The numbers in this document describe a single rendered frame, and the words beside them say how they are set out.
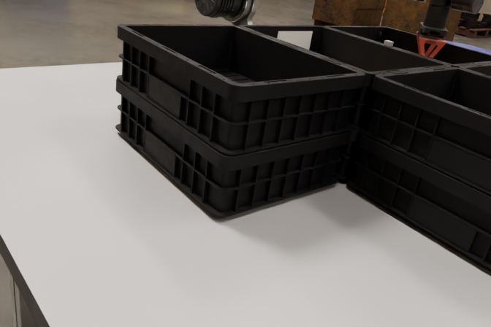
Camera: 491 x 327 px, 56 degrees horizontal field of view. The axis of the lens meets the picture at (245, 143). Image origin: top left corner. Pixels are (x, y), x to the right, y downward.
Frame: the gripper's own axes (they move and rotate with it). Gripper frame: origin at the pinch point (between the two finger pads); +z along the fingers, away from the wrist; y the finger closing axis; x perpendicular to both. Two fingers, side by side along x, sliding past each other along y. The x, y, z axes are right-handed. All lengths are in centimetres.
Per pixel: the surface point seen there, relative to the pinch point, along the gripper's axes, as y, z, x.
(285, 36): -18.2, -2.9, 37.0
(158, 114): -65, 5, 50
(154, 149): -64, 13, 51
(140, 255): -89, 16, 42
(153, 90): -63, 2, 53
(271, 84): -72, -6, 30
